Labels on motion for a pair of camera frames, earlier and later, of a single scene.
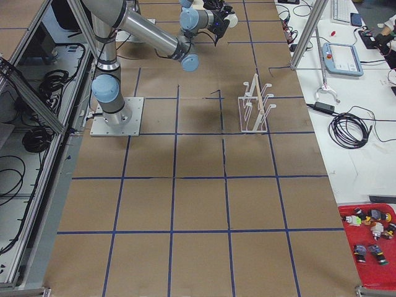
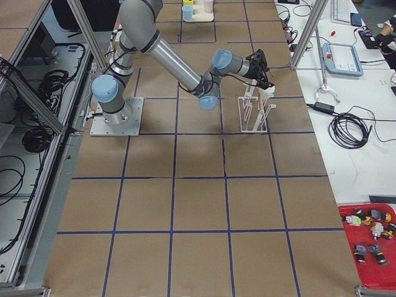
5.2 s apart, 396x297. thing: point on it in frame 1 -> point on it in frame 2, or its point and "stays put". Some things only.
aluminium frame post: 319,8 stays put
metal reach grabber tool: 325,86 stays put
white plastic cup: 233,20 -> 270,90
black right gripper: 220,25 -> 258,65
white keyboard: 341,10 stays put
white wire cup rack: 253,109 stays put
